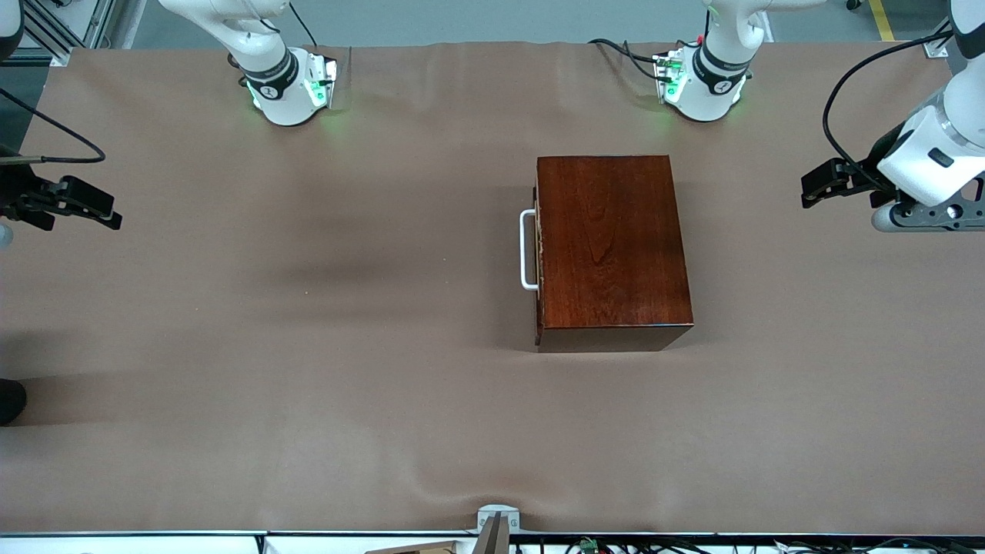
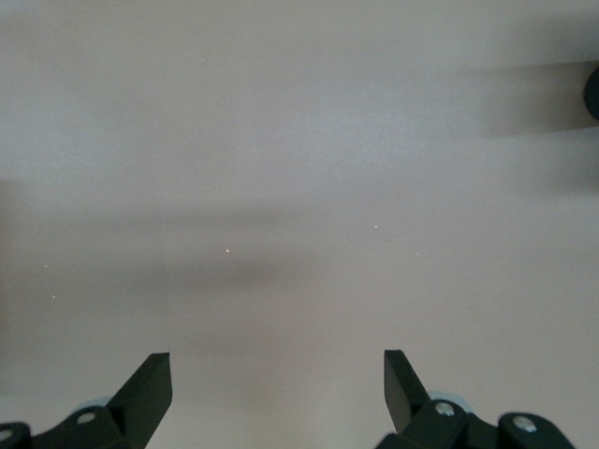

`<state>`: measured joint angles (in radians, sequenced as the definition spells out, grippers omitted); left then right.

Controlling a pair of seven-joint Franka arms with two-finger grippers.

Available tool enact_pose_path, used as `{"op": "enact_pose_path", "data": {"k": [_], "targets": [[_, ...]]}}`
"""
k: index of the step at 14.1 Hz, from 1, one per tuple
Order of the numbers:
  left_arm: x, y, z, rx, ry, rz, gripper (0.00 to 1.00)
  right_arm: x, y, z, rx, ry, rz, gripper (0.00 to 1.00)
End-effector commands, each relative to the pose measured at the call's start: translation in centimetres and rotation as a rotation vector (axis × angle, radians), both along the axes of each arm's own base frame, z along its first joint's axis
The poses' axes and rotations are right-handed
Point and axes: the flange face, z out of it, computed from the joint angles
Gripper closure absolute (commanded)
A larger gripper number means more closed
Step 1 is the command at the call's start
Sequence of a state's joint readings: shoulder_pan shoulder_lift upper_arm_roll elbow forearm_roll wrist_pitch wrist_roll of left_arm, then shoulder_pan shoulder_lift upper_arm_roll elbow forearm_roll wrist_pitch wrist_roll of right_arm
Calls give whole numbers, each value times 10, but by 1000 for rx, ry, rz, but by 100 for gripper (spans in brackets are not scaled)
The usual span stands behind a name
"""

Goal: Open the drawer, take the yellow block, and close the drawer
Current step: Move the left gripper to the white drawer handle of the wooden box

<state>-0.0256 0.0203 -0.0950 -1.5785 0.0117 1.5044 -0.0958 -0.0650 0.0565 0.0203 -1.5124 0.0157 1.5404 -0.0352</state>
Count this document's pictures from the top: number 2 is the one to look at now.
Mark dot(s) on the table cover sheet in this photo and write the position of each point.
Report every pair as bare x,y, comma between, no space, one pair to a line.
281,140

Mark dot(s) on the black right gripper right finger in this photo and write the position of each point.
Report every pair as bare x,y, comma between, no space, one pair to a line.
421,421

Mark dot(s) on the black round object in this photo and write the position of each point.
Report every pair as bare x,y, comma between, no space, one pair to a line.
593,93

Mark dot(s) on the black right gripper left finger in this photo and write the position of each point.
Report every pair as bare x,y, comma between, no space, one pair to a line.
121,421

